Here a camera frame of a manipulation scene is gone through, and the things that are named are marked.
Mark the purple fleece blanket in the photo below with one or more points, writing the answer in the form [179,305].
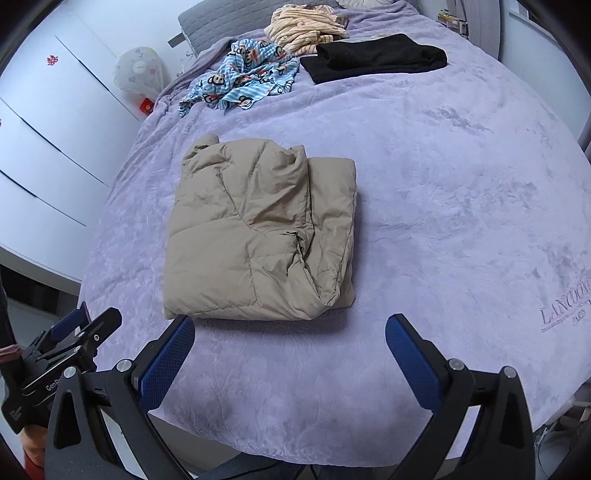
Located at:
[438,207]

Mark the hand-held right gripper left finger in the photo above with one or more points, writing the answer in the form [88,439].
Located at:
[168,360]

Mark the grey quilted headboard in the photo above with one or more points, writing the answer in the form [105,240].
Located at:
[207,23]

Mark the clutter on nightstand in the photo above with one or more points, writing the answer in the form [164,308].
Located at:
[452,23]

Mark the grey curtain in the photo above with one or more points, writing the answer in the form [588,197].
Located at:
[475,23]

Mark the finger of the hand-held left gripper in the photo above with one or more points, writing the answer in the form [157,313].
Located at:
[104,323]
[69,325]

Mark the red box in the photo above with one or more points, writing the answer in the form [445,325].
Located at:
[146,106]

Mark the red wardrobe sticker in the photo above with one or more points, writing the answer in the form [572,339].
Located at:
[51,60]

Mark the white wardrobe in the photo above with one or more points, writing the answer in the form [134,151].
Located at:
[55,138]

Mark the beige puffer jacket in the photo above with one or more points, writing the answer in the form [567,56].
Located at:
[258,230]

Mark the black folded garment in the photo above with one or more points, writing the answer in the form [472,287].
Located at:
[374,55]

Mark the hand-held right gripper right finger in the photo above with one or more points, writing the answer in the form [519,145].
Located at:
[411,364]

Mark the person's left forearm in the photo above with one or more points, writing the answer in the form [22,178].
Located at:
[34,445]

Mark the beige striped fleece garment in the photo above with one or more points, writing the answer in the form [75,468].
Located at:
[304,27]

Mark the blue monkey print cloth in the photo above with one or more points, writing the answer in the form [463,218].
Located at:
[244,76]

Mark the fan in white cover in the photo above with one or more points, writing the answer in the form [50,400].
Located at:
[138,69]

